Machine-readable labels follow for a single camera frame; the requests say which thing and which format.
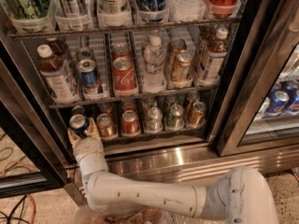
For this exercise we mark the tea bottle rear left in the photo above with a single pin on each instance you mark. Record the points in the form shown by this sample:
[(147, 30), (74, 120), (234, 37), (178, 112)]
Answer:
[(59, 47)]

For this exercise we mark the green bottle top shelf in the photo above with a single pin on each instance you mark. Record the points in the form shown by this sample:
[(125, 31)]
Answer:
[(31, 16)]

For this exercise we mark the rear pepsi can middle shelf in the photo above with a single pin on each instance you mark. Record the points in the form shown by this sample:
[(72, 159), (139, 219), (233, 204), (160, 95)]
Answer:
[(85, 54)]

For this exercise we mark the silver green can rear bottom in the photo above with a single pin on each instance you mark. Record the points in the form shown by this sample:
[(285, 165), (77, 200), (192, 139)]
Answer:
[(148, 102)]

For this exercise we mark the gold can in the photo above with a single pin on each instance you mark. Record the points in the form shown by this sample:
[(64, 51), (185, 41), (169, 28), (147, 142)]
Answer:
[(106, 126), (181, 66), (174, 46), (105, 108)]

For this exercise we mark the gold can rear bottom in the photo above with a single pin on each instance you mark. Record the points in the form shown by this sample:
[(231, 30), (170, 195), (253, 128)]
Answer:
[(105, 108)]

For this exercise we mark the silver green can front bottom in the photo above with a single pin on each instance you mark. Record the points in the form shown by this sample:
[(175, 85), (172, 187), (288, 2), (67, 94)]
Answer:
[(153, 121)]

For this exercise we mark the clear water bottle shelf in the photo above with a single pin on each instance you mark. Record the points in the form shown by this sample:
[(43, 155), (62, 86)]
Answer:
[(186, 10), (154, 58)]

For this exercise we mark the blue pepsi can rear bottom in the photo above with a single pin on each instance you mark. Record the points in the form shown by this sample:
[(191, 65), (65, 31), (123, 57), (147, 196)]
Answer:
[(78, 110)]

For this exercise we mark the clear water bottle middle shelf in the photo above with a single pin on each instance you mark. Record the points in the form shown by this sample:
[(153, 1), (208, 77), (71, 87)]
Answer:
[(154, 58)]

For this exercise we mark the red coca-cola can middle rear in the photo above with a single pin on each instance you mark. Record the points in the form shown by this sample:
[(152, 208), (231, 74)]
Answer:
[(121, 50)]

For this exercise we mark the blue pepsi can front bottom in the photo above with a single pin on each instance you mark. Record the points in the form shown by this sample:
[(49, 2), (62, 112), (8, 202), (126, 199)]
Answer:
[(78, 125)]

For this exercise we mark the gold can middle rear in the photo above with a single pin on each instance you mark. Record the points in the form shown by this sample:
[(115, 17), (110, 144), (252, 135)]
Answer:
[(174, 46)]

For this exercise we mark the gold can front bottom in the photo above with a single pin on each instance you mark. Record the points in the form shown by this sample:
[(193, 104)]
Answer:
[(106, 126)]

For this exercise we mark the tea bottle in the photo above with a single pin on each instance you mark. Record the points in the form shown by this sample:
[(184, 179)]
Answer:
[(204, 36), (58, 76), (213, 55), (59, 47)]

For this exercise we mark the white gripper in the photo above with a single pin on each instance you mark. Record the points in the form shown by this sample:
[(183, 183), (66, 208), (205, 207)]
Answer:
[(87, 146)]

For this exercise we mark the bronze can rear bottom right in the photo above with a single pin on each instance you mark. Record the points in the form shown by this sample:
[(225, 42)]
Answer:
[(191, 97)]

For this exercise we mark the steel fridge bottom grille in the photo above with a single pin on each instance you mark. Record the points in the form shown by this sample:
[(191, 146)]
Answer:
[(192, 163)]

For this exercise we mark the silver green can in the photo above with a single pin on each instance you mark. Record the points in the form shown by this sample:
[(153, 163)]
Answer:
[(153, 121), (148, 102)]

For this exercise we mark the bronze can front bottom right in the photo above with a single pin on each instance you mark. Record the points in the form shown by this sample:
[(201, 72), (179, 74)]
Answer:
[(196, 114)]

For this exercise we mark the right fridge door frame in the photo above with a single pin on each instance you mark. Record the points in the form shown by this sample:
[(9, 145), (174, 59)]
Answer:
[(245, 132)]

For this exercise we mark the red coke can front bottom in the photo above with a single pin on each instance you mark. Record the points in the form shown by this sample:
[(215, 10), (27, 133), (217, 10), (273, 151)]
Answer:
[(129, 123)]

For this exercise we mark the gold can middle front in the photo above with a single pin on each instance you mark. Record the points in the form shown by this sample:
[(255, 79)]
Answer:
[(181, 66)]

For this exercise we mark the red coca-cola can middle front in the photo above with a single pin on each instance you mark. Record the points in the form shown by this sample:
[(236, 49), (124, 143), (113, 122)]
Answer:
[(123, 73)]

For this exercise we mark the silver can top shelf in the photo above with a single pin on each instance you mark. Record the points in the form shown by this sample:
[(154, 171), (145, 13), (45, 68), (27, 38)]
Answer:
[(74, 8)]

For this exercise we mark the tea bottle front left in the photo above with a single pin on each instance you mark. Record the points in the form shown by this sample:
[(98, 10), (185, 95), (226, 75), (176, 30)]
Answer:
[(58, 76)]

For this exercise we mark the tea bottle rear right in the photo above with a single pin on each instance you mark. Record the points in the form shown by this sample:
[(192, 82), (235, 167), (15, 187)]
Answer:
[(204, 36)]

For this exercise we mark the blue pepsi can middle shelf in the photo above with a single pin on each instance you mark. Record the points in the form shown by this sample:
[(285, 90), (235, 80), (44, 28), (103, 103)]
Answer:
[(90, 79)]

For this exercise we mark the clear water bottle top shelf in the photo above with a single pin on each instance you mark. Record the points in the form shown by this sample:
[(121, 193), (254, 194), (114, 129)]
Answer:
[(186, 10)]

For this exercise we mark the red coke can rear bottom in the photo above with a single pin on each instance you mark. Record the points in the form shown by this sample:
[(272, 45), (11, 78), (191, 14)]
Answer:
[(128, 105)]

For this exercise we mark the pepsi cans behind right door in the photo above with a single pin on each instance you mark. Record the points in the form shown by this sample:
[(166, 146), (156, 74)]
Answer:
[(282, 99)]

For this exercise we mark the tea bottle front right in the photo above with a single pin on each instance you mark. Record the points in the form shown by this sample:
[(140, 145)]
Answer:
[(213, 55)]

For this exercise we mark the bronze can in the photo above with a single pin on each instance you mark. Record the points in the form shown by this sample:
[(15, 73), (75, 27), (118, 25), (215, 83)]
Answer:
[(196, 114), (191, 97)]

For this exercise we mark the red coke can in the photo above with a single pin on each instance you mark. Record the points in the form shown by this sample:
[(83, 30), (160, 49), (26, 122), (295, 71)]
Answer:
[(128, 105), (129, 123)]

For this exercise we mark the left clear plastic bin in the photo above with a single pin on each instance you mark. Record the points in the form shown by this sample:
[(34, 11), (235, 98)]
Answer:
[(138, 215)]

